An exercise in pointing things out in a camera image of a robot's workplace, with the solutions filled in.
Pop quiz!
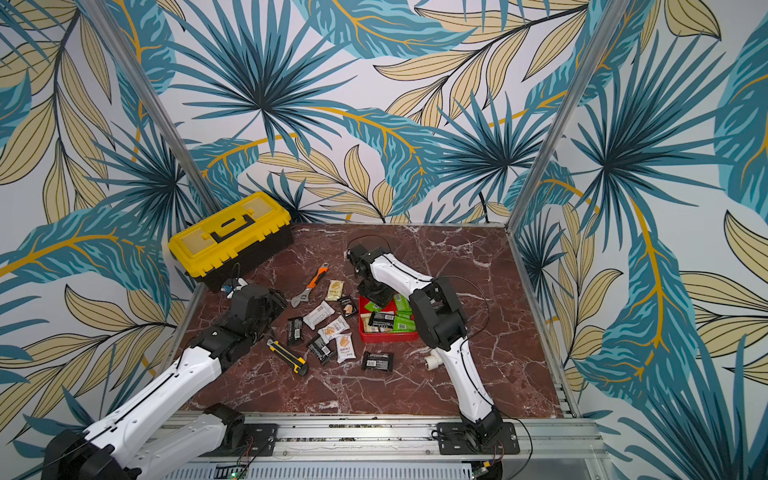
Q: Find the red storage box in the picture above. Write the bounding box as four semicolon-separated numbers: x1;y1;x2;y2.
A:
358;294;419;343

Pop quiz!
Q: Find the small black drycake packet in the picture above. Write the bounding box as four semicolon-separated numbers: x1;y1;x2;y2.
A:
338;296;358;319

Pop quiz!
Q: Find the tall black cookie packet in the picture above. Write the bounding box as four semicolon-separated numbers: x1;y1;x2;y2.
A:
287;317;304;346

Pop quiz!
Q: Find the beige cracker packet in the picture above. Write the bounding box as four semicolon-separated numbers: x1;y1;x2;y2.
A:
325;280;344;302

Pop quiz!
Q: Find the white drycake cookie packet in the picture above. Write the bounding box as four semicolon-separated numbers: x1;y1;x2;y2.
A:
335;333;356;364

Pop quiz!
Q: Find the black wafer packet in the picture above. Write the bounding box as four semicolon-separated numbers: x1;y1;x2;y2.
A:
361;352;394;372

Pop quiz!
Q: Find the white pipe elbow fitting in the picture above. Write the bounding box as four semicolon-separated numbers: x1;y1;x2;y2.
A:
425;354;442;371

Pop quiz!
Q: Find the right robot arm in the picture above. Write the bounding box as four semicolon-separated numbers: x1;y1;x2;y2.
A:
346;244;503;448

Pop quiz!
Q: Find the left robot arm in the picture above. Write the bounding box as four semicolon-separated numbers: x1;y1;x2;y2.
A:
41;285;287;479

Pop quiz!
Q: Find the green snack packet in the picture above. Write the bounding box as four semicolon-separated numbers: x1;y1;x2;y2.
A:
392;316;417;333

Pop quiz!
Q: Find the yellow black utility knife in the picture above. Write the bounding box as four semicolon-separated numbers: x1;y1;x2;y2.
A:
266;339;309;377

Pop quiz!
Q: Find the yellow black toolbox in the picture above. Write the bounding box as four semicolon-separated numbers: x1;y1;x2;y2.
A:
169;192;293;291

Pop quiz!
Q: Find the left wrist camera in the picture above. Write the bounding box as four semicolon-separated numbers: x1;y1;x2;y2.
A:
221;278;248;298

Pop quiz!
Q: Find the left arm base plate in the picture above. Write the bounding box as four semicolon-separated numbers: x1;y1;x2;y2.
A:
186;403;279;456

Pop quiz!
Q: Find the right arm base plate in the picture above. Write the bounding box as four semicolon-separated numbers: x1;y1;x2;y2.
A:
431;422;521;456

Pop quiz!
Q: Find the aluminium front rail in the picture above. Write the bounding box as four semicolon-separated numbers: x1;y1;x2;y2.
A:
89;413;619;480

